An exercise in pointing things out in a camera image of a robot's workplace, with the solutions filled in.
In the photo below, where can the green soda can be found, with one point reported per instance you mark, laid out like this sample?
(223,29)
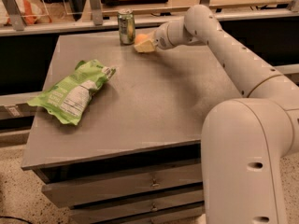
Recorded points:
(126,23)

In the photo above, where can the orange fruit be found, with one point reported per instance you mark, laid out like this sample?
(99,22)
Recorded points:
(140,38)

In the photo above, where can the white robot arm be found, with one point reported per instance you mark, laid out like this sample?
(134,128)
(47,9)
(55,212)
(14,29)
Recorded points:
(244,139)

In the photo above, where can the middle drawer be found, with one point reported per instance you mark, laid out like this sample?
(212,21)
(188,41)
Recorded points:
(138,204)

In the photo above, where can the orange white bag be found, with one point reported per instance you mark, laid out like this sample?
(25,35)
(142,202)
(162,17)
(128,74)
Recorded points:
(31,12)

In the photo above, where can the grey drawer cabinet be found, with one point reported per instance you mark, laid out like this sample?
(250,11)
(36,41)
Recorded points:
(151,112)

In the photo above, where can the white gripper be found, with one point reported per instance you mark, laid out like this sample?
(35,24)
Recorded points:
(162,36)

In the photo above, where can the green chip bag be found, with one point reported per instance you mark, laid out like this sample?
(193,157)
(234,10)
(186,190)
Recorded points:
(68,98)

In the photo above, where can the drawer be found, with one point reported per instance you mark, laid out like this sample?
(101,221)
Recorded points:
(96,188)
(159,217)
(138,204)

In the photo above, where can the top drawer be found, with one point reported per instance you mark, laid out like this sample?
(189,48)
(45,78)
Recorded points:
(96,188)

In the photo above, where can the bottom drawer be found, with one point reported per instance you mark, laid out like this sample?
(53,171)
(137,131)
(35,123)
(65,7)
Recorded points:
(159,217)

